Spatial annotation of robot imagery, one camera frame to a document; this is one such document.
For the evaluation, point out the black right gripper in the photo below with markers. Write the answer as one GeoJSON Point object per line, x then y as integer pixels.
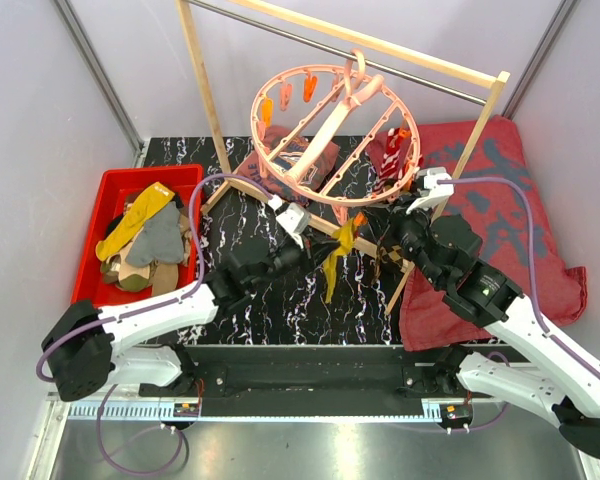
{"type": "Point", "coordinates": [384, 221]}

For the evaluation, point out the folded pink printed shirt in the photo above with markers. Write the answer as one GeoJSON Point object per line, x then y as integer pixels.
{"type": "Point", "coordinates": [285, 160]}

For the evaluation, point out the red white striped sock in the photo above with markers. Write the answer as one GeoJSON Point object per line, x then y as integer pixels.
{"type": "Point", "coordinates": [390, 168]}

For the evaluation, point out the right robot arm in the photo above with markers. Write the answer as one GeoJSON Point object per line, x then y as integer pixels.
{"type": "Point", "coordinates": [566, 390]}

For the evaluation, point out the yellow sock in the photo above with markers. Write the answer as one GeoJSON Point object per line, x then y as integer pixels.
{"type": "Point", "coordinates": [346, 234]}
{"type": "Point", "coordinates": [146, 205]}

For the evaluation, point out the red plastic bin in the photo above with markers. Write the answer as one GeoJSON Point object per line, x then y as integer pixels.
{"type": "Point", "coordinates": [115, 187]}

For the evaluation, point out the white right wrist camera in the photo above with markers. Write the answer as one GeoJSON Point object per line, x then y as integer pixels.
{"type": "Point", "coordinates": [432, 187]}

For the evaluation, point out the pink round clip hanger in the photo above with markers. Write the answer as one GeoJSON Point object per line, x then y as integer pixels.
{"type": "Point", "coordinates": [351, 88]}

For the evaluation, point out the red blue patterned cloth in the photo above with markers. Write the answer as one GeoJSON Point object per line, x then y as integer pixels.
{"type": "Point", "coordinates": [506, 211]}

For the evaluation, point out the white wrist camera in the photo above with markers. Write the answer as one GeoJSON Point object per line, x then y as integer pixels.
{"type": "Point", "coordinates": [292, 217]}
{"type": "Point", "coordinates": [432, 187]}

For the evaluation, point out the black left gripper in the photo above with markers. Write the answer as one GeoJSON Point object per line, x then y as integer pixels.
{"type": "Point", "coordinates": [320, 249]}

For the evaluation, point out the orange clothespin front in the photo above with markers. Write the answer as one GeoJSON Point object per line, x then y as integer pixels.
{"type": "Point", "coordinates": [360, 220]}

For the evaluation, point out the pink clothespin front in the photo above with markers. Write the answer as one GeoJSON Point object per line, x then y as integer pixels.
{"type": "Point", "coordinates": [342, 215]}

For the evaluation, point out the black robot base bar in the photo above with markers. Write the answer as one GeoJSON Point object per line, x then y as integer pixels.
{"type": "Point", "coordinates": [225, 371]}

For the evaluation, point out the grey sock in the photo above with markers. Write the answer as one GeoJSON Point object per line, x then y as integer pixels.
{"type": "Point", "coordinates": [159, 240]}

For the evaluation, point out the beige olive sock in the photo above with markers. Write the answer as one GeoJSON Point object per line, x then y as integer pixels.
{"type": "Point", "coordinates": [160, 278]}

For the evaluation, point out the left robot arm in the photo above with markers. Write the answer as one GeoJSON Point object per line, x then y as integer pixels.
{"type": "Point", "coordinates": [92, 347]}

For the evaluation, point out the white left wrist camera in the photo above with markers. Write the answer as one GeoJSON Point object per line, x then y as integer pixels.
{"type": "Point", "coordinates": [292, 217]}

